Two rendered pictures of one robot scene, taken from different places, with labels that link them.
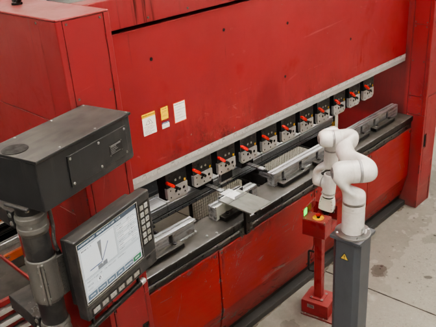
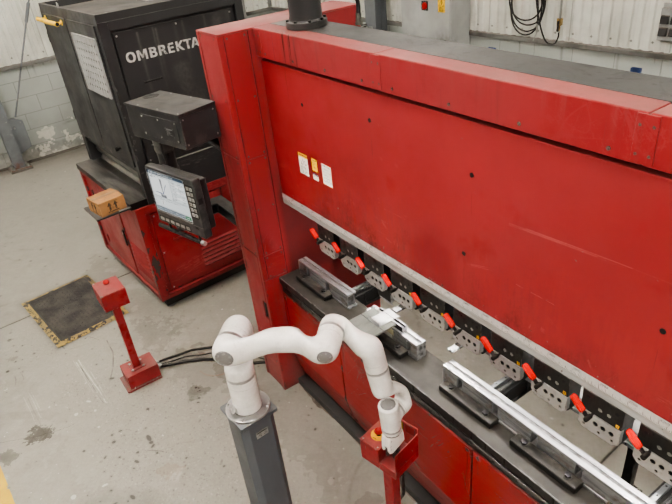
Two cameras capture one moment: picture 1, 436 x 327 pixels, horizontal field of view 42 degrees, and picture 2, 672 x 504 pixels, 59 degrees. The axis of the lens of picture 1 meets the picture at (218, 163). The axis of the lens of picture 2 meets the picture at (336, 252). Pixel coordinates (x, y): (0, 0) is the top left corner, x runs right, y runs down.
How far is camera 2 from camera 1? 417 cm
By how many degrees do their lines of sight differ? 87
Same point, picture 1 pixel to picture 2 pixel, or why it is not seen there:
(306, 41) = (514, 234)
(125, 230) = (177, 191)
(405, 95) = not seen: outside the picture
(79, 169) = (147, 126)
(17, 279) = not seen: hidden behind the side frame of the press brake
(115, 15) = (271, 46)
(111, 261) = (169, 201)
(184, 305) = not seen: hidden behind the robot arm
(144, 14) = (290, 57)
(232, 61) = (380, 167)
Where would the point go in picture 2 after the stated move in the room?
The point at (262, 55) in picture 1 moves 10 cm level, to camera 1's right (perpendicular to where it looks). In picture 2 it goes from (423, 191) to (423, 203)
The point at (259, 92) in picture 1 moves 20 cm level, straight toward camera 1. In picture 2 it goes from (419, 237) to (371, 236)
